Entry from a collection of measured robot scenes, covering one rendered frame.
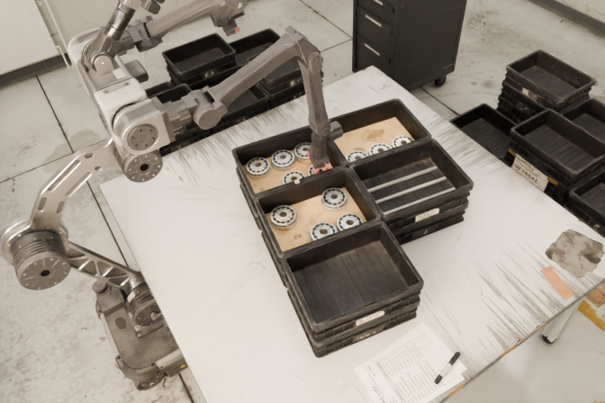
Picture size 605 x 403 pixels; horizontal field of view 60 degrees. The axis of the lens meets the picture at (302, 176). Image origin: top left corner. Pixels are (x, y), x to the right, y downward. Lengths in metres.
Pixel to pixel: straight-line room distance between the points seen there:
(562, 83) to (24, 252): 2.92
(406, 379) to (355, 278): 0.37
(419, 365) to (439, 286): 0.33
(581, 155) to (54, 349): 2.84
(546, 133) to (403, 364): 1.66
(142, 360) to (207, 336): 0.62
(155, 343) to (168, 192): 0.68
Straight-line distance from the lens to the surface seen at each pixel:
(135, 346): 2.58
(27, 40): 4.66
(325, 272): 1.91
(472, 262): 2.15
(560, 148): 3.03
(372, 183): 2.18
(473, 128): 3.36
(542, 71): 3.55
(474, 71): 4.32
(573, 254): 2.28
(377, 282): 1.89
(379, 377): 1.87
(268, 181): 2.20
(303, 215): 2.07
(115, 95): 1.62
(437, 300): 2.03
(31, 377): 3.01
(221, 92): 1.61
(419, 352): 1.92
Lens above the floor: 2.43
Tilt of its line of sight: 46 degrees down
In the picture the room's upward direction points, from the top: 5 degrees counter-clockwise
